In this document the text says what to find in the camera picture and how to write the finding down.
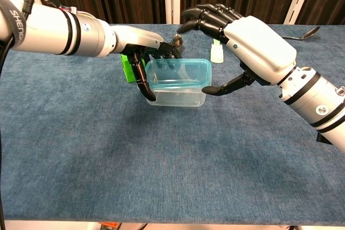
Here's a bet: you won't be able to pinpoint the silver metal spoon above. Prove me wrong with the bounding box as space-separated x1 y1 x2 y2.
281 26 321 41

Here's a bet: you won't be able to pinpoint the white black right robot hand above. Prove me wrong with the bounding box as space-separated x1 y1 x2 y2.
176 3 298 97

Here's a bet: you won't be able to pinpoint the clear container with teal lid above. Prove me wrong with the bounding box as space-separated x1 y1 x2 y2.
139 60 211 108

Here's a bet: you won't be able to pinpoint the clear blue plastic container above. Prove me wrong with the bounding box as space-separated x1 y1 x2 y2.
144 58 212 93

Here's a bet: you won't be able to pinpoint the blue fabric table mat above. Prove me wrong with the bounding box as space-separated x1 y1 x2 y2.
0 23 345 226

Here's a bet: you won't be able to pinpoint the red black claw hammer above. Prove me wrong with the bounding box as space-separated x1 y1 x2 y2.
172 33 185 53

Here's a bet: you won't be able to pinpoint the green plastic building block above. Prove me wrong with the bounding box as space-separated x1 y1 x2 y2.
120 53 139 83

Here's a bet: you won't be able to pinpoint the orange object under table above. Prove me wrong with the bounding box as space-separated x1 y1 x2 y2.
100 222 120 230

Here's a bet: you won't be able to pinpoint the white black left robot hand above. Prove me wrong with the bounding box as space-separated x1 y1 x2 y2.
111 24 183 102

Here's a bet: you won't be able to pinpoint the grey printed arm strap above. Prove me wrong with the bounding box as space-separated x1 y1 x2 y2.
0 0 28 49

